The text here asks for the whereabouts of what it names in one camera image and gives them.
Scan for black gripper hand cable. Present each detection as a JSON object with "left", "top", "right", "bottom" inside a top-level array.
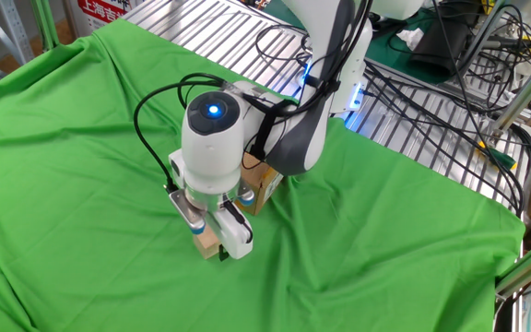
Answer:
[{"left": 222, "top": 198, "right": 254, "bottom": 244}]

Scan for black cable loop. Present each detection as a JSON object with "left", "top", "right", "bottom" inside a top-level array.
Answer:
[{"left": 254, "top": 23, "right": 315, "bottom": 64}]

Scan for open brown cardboard box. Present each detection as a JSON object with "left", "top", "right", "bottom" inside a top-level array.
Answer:
[{"left": 235, "top": 151, "right": 285, "bottom": 217}]

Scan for crumpled white paper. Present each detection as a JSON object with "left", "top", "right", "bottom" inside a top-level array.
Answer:
[{"left": 395, "top": 27, "right": 427, "bottom": 51}]

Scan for tangled black cables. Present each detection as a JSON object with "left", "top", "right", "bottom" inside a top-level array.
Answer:
[{"left": 361, "top": 0, "right": 531, "bottom": 219}]

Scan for red white printed sign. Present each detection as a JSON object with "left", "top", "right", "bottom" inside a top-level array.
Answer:
[{"left": 76, "top": 0, "right": 134, "bottom": 28}]

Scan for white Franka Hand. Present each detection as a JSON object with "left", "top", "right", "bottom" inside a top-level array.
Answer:
[{"left": 168, "top": 149, "right": 254, "bottom": 263}]

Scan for green yellow cable connector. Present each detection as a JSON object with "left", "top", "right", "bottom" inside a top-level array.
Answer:
[{"left": 477, "top": 140, "right": 519, "bottom": 171}]

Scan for black box device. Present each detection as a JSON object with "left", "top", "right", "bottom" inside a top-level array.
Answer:
[{"left": 407, "top": 12, "right": 473, "bottom": 78}]

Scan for green cloth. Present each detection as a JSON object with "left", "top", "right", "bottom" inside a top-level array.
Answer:
[{"left": 0, "top": 18, "right": 527, "bottom": 332}]

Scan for light wooden cube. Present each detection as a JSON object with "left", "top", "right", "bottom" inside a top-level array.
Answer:
[{"left": 192, "top": 225, "right": 223, "bottom": 260}]

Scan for green frame post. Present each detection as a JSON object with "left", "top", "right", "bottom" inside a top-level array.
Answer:
[{"left": 29, "top": 0, "right": 61, "bottom": 52}]

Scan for aluminium profile bar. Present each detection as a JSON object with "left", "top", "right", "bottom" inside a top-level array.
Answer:
[
  {"left": 494, "top": 233, "right": 531, "bottom": 299},
  {"left": 492, "top": 54, "right": 531, "bottom": 136}
]

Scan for grey metal bar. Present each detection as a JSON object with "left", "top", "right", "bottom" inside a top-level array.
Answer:
[{"left": 449, "top": 0, "right": 516, "bottom": 80}]

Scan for silver wrist camera blue cap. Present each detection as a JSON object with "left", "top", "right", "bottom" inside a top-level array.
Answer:
[{"left": 168, "top": 189, "right": 207, "bottom": 235}]

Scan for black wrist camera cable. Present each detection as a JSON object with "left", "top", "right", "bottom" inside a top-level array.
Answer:
[{"left": 132, "top": 72, "right": 230, "bottom": 194}]

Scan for silver wrist bracket blue cap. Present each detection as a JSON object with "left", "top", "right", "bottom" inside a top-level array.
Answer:
[{"left": 237, "top": 181, "right": 257, "bottom": 208}]

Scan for grey slotted steel angle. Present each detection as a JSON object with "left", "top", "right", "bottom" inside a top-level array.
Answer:
[{"left": 0, "top": 0, "right": 36, "bottom": 65}]

